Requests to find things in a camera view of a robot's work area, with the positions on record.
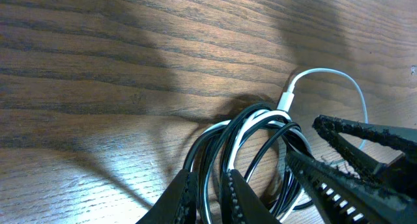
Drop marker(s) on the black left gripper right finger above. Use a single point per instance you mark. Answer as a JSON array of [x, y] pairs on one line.
[[239, 204]]

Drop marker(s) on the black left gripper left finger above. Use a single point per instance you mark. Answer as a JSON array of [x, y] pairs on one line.
[[177, 204]]

